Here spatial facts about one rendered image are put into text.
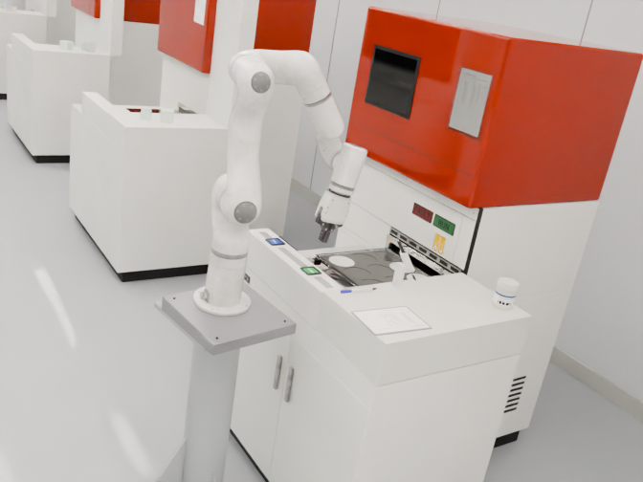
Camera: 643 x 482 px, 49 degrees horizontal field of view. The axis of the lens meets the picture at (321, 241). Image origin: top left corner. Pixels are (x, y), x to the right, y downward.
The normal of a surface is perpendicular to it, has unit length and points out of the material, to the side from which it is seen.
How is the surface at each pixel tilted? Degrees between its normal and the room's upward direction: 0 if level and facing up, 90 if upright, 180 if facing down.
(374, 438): 90
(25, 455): 0
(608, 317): 90
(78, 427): 0
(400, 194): 90
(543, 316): 90
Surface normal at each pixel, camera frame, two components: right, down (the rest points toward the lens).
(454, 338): 0.52, 0.38
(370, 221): -0.84, 0.07
